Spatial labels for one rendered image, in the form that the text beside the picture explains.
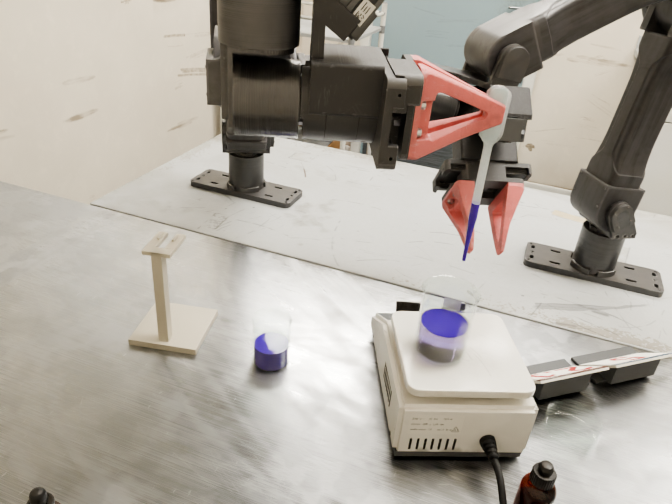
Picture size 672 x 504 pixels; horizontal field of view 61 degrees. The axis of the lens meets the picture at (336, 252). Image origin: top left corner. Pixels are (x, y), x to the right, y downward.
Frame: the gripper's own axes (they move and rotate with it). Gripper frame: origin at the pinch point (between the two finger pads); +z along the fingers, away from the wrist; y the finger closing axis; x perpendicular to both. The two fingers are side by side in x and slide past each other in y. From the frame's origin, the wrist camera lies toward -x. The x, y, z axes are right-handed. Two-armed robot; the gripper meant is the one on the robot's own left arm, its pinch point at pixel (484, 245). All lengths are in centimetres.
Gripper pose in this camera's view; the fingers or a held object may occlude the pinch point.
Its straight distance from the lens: 67.7
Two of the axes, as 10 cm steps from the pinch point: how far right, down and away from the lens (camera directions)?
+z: -0.2, 9.5, -3.2
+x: -0.9, 3.2, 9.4
